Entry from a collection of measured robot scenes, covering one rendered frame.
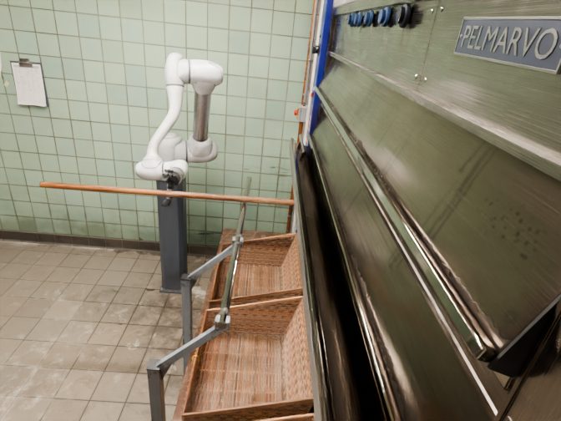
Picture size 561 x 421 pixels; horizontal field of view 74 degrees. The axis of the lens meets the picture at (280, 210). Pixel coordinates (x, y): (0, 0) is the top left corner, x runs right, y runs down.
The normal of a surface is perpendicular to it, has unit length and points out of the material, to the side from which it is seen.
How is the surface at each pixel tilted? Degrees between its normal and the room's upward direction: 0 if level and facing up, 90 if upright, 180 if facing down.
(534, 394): 90
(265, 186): 90
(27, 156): 90
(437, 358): 70
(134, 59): 90
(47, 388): 0
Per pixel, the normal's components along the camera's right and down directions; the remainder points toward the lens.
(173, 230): 0.02, 0.44
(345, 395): 0.29, -0.86
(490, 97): -1.00, -0.08
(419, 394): -0.90, -0.38
